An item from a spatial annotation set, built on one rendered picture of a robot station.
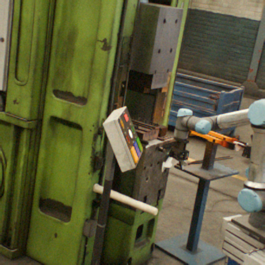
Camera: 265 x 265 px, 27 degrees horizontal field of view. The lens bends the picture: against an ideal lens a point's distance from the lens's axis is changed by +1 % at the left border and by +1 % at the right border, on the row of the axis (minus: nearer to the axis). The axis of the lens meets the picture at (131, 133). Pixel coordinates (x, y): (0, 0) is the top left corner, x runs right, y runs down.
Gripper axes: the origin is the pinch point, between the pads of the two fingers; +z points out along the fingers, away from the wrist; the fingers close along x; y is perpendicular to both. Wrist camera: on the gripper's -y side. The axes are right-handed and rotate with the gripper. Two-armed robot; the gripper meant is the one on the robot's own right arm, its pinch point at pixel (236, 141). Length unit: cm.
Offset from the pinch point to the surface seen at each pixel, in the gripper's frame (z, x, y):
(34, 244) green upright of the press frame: 68, -110, 83
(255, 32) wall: 402, 646, -28
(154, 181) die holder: 23, -52, 30
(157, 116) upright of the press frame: 47, -32, -7
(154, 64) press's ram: 25, -69, -49
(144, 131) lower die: 29, -64, -5
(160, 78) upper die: 27, -59, -40
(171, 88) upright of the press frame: 51, -17, -26
